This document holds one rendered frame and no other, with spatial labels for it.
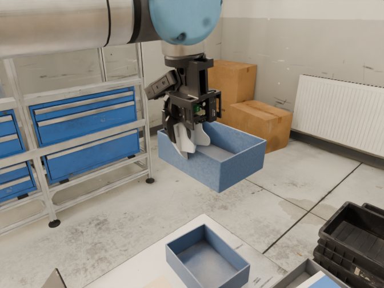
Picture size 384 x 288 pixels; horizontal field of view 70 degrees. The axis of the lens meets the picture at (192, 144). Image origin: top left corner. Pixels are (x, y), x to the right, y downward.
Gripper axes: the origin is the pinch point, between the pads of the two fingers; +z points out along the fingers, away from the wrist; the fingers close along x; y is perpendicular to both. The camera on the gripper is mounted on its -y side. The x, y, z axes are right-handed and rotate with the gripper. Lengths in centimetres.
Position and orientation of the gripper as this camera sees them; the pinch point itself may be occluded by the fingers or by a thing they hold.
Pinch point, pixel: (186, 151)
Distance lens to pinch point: 57.4
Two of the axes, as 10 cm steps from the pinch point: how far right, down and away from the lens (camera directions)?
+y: 6.5, 3.3, -6.8
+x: 7.5, -3.6, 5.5
